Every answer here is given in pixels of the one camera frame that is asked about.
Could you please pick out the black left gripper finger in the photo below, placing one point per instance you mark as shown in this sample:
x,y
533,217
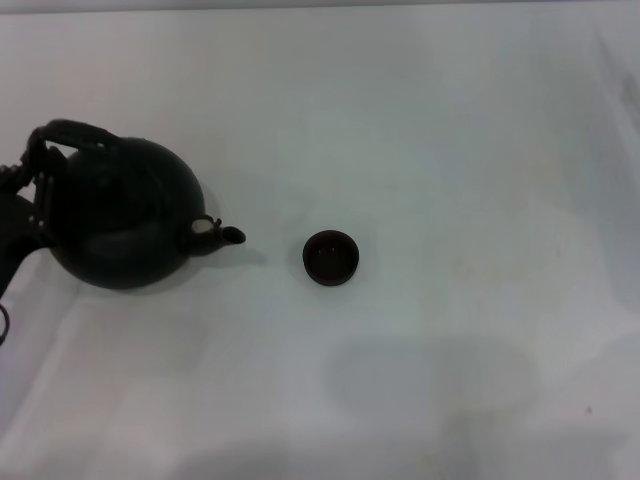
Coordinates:
x,y
44,200
15,175

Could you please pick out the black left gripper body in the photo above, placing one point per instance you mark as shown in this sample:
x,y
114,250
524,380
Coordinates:
x,y
15,225

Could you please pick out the small dark brown teacup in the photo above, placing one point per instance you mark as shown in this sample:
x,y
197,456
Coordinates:
x,y
330,257

